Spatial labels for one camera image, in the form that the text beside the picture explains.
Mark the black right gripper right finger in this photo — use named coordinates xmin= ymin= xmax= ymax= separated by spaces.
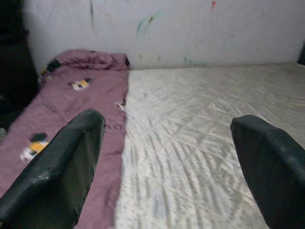
xmin=230 ymin=114 xmax=305 ymax=229

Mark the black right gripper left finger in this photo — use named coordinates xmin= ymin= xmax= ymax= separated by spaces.
xmin=0 ymin=108 xmax=107 ymax=229

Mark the mauve cartoon print blanket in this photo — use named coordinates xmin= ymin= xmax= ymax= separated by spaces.
xmin=0 ymin=49 xmax=131 ymax=229

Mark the grey quilted mattress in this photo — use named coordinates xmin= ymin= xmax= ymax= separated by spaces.
xmin=114 ymin=62 xmax=305 ymax=229

